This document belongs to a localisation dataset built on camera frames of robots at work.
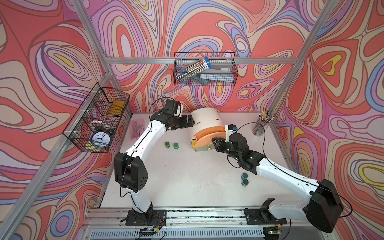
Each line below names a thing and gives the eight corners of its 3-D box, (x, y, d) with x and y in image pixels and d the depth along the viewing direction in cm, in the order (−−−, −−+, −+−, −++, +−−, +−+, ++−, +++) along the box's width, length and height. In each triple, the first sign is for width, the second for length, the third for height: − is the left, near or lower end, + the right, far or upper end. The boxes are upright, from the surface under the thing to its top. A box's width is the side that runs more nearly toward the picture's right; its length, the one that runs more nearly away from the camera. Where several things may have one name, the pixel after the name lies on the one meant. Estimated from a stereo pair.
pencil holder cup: (248, 132, 110) (256, 116, 97) (256, 124, 115) (264, 108, 102) (259, 138, 106) (268, 123, 93) (266, 130, 111) (275, 114, 98)
